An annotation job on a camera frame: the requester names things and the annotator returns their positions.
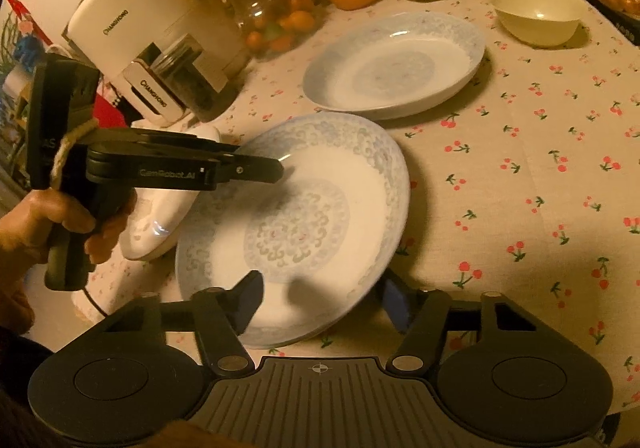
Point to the person's left forearm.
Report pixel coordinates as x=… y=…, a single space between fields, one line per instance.
x=12 y=298

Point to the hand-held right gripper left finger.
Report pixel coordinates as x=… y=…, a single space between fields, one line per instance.
x=251 y=304

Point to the dark glass jar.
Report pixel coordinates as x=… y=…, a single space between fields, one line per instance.
x=192 y=77

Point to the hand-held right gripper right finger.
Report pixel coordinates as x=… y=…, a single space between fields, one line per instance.
x=395 y=308

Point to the glass jar of kumquats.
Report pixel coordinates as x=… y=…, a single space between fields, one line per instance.
x=280 y=22

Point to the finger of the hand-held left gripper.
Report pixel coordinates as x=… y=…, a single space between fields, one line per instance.
x=190 y=140
x=250 y=171

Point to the white kitchen appliance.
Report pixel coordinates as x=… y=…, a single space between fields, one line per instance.
x=150 y=2

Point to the white ceramic dish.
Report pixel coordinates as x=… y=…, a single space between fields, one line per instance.
x=160 y=228

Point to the person's left hand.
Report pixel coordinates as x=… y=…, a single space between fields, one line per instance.
x=30 y=228

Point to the colourful printed wall hanging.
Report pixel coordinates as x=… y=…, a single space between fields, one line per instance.
x=12 y=77

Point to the cherry print tablecloth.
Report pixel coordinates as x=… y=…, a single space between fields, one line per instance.
x=525 y=152

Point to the blue patterned white plate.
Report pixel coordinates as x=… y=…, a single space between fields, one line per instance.
x=325 y=208
x=395 y=65

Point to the large cream bowl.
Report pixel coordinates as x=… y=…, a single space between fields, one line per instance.
x=535 y=15

